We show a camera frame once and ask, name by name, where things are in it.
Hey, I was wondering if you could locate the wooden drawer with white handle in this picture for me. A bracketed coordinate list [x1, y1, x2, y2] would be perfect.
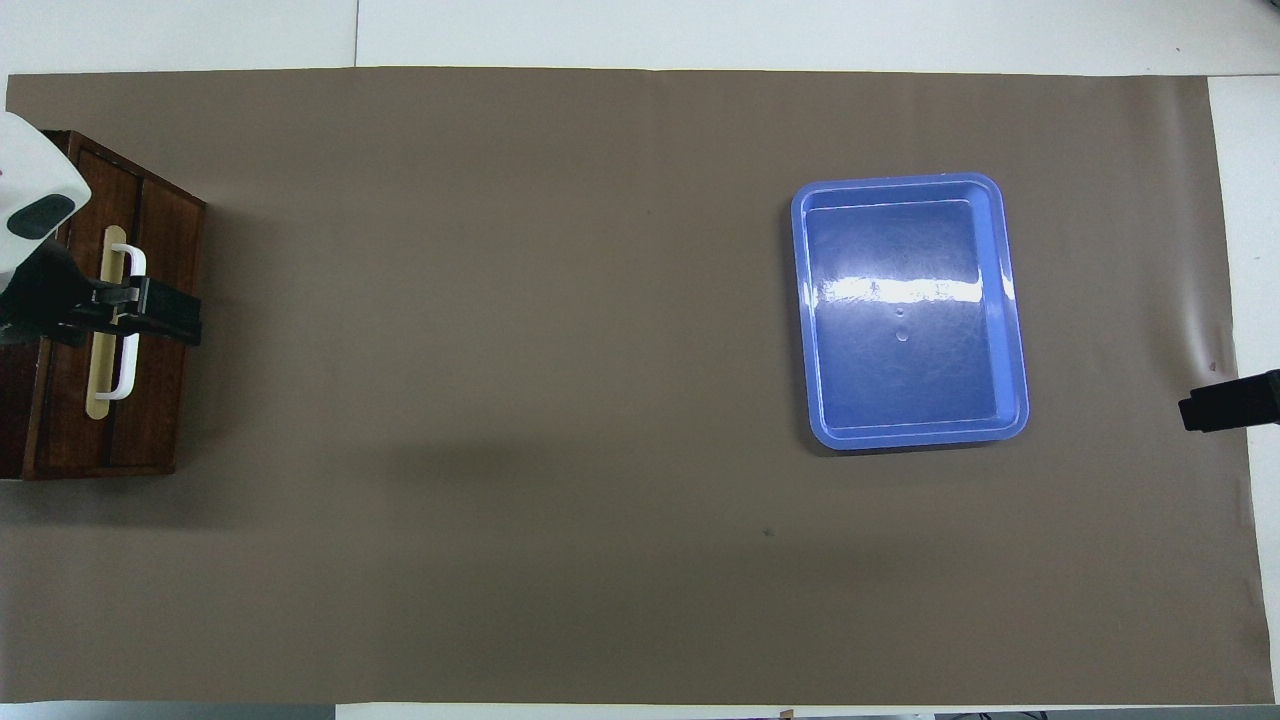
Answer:
[22, 135, 208, 479]

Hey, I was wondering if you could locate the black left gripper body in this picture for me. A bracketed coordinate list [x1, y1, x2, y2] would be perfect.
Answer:
[0, 243, 98, 347]

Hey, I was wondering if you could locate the brown paper table mat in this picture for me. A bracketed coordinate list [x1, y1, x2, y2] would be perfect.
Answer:
[0, 68, 1266, 706]

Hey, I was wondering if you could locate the blue plastic tray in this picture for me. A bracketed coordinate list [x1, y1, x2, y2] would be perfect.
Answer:
[790, 172, 1031, 451]

